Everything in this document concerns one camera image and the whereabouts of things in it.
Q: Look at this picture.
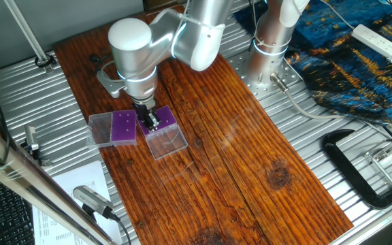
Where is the small silver black clamp mount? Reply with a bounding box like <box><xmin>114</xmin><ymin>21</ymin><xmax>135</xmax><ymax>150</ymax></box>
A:
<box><xmin>24</xmin><ymin>125</ymin><xmax>52</xmax><ymax>167</ymax></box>

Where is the black keyboard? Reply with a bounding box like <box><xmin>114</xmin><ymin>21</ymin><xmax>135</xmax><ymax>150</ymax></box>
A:
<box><xmin>0</xmin><ymin>168</ymin><xmax>36</xmax><ymax>245</ymax></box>

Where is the brown wooden board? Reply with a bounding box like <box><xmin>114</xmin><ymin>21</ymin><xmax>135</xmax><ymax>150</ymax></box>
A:
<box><xmin>52</xmin><ymin>20</ymin><xmax>355</xmax><ymax>245</ymax></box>

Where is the thin aluminium rod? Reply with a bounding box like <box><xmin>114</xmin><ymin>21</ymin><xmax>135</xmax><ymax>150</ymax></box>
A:
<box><xmin>3</xmin><ymin>0</ymin><xmax>56</xmax><ymax>75</ymax></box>

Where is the blue yellow patterned cloth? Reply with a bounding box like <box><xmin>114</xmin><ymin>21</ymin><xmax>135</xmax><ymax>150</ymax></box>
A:
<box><xmin>233</xmin><ymin>0</ymin><xmax>392</xmax><ymax>127</ymax></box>

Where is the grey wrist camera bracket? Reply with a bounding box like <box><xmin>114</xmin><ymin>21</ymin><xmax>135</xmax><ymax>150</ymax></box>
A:
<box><xmin>96</xmin><ymin>69</ymin><xmax>126</xmax><ymax>99</ymax></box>

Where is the white power cord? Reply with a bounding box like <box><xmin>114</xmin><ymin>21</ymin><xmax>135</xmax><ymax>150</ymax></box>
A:
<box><xmin>319</xmin><ymin>0</ymin><xmax>355</xmax><ymax>31</ymax></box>

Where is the purple pipette tip rack box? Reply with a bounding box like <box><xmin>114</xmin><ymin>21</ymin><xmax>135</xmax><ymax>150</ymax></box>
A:
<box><xmin>136</xmin><ymin>105</ymin><xmax>189</xmax><ymax>161</ymax></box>
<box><xmin>86</xmin><ymin>109</ymin><xmax>138</xmax><ymax>149</ymax></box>

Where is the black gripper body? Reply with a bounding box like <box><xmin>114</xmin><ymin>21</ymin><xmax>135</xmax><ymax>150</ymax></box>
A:
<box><xmin>133</xmin><ymin>100</ymin><xmax>158</xmax><ymax>120</ymax></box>

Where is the grey cable with metal connector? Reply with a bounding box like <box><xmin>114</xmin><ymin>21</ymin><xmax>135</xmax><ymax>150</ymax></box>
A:
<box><xmin>269</xmin><ymin>72</ymin><xmax>392</xmax><ymax>140</ymax></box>

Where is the white printed paper sheet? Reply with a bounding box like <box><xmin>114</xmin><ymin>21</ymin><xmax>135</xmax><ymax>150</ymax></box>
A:
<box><xmin>32</xmin><ymin>160</ymin><xmax>124</xmax><ymax>245</ymax></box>

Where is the shiny metal frame bar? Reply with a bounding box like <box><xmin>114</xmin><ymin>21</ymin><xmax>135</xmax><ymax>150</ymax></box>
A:
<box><xmin>0</xmin><ymin>105</ymin><xmax>117</xmax><ymax>245</ymax></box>

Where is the white power strip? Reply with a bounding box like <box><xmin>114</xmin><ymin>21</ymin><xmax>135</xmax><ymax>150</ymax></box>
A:
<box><xmin>351</xmin><ymin>23</ymin><xmax>392</xmax><ymax>63</ymax></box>

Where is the black C-clamp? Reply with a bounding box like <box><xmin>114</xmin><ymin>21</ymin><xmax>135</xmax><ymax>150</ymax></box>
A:
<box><xmin>322</xmin><ymin>129</ymin><xmax>392</xmax><ymax>210</ymax></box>

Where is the silver depth camera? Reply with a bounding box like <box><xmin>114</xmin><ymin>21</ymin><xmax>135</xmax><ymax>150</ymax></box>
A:
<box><xmin>72</xmin><ymin>185</ymin><xmax>115</xmax><ymax>221</ymax></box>

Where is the black cable of silver camera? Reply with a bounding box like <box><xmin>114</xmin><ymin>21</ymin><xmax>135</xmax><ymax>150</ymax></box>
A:
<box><xmin>109</xmin><ymin>212</ymin><xmax>132</xmax><ymax>245</ymax></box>

